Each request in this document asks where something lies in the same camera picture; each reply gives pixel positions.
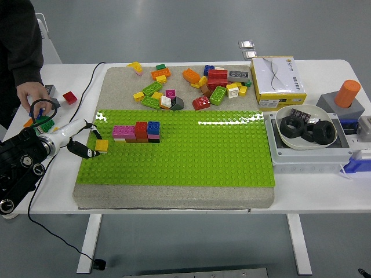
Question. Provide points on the white zip tie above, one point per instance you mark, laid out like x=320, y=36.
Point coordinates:
x=345, y=173

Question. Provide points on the blue white plastic block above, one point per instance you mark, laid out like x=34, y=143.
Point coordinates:
x=358, y=165

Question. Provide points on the long pink brick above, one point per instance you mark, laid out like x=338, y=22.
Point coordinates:
x=124, y=132

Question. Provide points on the large black hex nut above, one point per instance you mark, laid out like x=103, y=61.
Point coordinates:
x=285, y=130
x=319, y=134

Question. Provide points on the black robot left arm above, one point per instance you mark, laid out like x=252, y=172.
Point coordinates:
x=20, y=156

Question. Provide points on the grey three-hole brick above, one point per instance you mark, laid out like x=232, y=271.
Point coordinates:
x=51, y=90
x=238, y=76

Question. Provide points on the flat white brick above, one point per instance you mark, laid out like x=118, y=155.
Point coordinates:
x=119, y=140

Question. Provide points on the small dark green brick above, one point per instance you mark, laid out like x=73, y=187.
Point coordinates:
x=160, y=67
x=248, y=84

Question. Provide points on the small yellow brick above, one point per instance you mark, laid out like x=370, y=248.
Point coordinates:
x=243, y=90
x=138, y=96
x=157, y=95
x=102, y=145
x=203, y=81
x=161, y=79
x=238, y=84

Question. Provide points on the small white brick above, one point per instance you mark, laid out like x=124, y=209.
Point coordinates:
x=220, y=68

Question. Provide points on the flat orange brick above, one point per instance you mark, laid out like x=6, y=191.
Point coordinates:
x=142, y=141
x=164, y=107

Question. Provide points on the white yellow cardboard box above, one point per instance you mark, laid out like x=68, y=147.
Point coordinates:
x=277, y=82

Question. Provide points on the person's left hand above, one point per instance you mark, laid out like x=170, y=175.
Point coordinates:
x=32, y=91

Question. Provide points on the grey metal connector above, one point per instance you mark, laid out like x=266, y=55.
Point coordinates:
x=365, y=126

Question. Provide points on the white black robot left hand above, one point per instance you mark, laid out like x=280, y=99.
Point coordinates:
x=68, y=131

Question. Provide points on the grey block with hole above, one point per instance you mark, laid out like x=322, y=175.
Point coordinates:
x=327, y=102

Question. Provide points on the purple circuit board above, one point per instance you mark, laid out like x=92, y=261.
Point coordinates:
x=300, y=114

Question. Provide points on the orange cylinder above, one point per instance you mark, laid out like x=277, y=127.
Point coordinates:
x=347, y=92

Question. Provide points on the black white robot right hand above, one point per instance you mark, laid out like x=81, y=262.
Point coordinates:
x=364, y=272

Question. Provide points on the person's left forearm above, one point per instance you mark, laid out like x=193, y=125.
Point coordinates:
x=20, y=40

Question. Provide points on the flat pink brick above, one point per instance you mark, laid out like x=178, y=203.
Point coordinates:
x=154, y=137

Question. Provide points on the person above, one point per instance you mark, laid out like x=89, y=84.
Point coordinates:
x=7, y=101

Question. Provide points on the flat black brick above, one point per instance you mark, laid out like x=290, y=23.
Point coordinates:
x=154, y=141

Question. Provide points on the silver floor socket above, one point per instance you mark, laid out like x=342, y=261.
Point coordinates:
x=245, y=44
x=249, y=54

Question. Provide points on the white brick with yellow top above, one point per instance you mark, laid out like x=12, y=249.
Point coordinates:
x=232, y=92

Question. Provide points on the grey-brown foam mat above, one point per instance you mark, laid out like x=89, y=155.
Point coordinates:
x=121, y=84

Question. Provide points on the large red brick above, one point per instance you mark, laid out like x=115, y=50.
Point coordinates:
x=217, y=78

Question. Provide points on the blue square brick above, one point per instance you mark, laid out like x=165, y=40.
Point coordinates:
x=154, y=128
x=208, y=69
x=39, y=113

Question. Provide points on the long lime green brick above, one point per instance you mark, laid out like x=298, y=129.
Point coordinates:
x=150, y=102
x=218, y=95
x=152, y=88

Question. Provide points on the small black hex nut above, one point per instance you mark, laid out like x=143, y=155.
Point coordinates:
x=307, y=136

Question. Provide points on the white square brick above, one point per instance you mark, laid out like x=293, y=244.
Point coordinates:
x=165, y=100

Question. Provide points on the yellow pink slope brick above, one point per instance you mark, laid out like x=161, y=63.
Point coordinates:
x=135, y=66

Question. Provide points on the flat brown brick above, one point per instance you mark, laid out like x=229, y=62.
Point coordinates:
x=130, y=141

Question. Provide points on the black grey slope brick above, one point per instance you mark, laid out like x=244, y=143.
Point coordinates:
x=177, y=104

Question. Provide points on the magenta square brick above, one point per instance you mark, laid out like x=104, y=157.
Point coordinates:
x=170, y=93

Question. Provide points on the grey junction box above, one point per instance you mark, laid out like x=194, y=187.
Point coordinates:
x=310, y=157

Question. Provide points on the white table leg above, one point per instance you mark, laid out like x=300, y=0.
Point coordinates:
x=88, y=243
x=298, y=243

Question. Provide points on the flat yellow brick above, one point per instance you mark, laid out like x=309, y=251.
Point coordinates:
x=195, y=85

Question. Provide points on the grey metal plate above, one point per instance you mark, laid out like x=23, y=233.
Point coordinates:
x=197, y=272

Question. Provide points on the green studded baseplate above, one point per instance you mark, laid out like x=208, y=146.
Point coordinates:
x=188, y=150

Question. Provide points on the long orange brick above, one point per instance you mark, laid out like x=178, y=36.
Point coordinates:
x=160, y=74

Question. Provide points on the dark grey slope brick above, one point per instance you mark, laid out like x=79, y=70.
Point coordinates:
x=56, y=102

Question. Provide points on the red curved brick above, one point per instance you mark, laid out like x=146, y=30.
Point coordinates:
x=201, y=103

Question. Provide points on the red square brick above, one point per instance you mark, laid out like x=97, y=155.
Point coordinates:
x=141, y=127
x=141, y=136
x=70, y=97

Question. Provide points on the white bowl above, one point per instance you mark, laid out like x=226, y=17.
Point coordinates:
x=298, y=145

